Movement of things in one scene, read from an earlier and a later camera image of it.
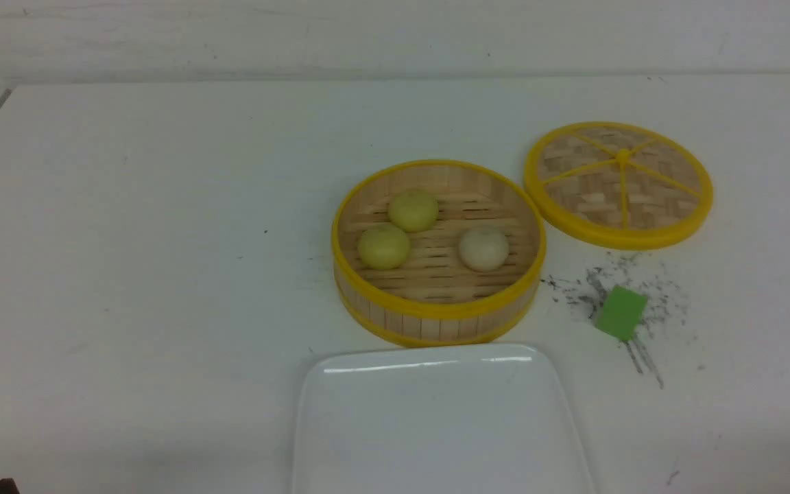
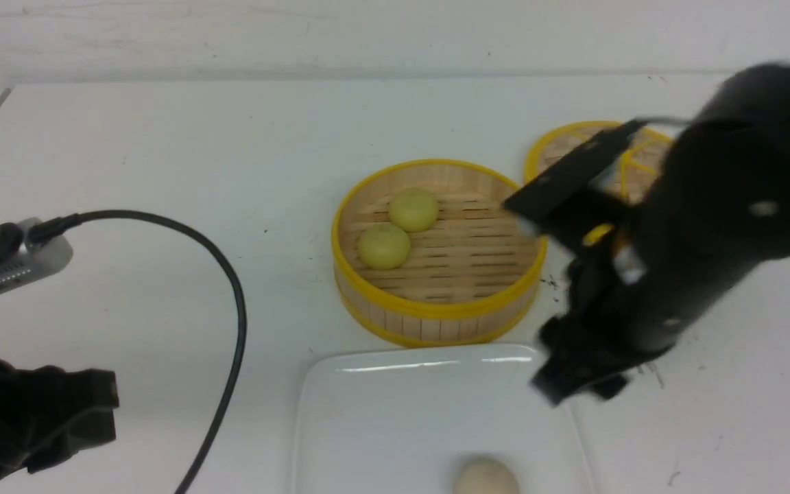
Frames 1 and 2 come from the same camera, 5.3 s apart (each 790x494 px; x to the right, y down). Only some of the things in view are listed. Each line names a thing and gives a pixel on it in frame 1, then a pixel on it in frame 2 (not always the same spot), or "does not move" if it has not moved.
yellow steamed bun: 383,247 does not move
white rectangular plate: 442,419 does not move
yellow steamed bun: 413,210 does not move
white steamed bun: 484,250 to 485,475
